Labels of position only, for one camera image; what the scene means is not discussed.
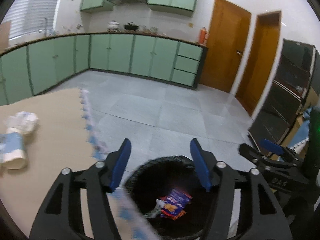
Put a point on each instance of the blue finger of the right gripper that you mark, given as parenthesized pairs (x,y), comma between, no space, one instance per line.
(271,147)

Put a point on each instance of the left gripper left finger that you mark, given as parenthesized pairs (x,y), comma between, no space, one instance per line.
(60,217)

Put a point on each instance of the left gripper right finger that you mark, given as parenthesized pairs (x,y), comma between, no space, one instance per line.
(260,217)

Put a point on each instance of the trash inside bin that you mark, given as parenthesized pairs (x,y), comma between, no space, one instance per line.
(172,205)

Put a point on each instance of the black trash bin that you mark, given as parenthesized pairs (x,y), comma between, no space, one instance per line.
(155,179)

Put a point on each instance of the black shelf unit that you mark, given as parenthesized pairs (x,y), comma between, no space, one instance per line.
(297,73)

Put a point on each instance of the brown wooden door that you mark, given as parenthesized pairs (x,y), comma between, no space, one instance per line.
(226,42)
(260,61)

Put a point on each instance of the blue white paper cup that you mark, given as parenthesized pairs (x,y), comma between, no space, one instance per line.
(13,155)

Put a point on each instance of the crumpled white tissue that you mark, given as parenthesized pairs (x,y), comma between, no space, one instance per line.
(23,122)

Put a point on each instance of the orange thermos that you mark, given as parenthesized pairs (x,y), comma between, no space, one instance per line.
(203,36)

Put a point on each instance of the green base cabinets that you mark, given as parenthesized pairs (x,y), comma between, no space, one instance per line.
(35,67)

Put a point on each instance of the black wok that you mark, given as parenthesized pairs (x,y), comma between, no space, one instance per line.
(131,27)

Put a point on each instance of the chrome sink faucet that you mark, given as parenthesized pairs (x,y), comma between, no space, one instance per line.
(44,29)

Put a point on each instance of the white cooking pot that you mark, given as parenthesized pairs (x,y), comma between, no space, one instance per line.
(113,26)

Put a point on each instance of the cardboard box with scale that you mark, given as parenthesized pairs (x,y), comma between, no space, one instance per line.
(4,35)

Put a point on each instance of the window blinds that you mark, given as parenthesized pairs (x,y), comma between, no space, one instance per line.
(27,16)

